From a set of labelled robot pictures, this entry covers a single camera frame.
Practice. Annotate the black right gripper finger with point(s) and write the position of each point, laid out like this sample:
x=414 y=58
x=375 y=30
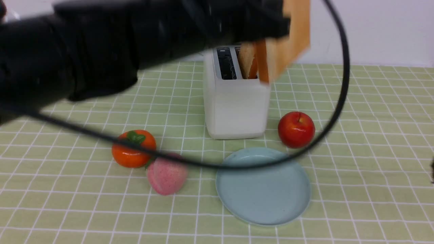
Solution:
x=432 y=171

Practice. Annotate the toasted bread slice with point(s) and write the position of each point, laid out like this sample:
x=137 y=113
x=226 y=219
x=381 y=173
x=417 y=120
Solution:
x=247 y=61
x=273 y=56

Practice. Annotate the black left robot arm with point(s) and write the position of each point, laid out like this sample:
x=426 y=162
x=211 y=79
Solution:
x=92 y=48

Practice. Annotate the green checkered tablecloth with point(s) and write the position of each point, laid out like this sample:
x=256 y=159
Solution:
x=371 y=177

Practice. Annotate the red apple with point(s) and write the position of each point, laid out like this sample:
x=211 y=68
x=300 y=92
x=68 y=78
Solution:
x=296 y=129

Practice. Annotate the light blue plate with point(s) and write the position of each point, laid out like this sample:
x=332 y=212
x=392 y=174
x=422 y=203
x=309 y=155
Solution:
x=268 y=196

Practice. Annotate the white two-slot toaster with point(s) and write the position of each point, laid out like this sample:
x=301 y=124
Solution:
x=235 y=108

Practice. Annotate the pink peach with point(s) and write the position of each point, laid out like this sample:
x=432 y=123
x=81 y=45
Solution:
x=165 y=176

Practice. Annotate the orange persimmon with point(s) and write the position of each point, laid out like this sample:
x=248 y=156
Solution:
x=129 y=158

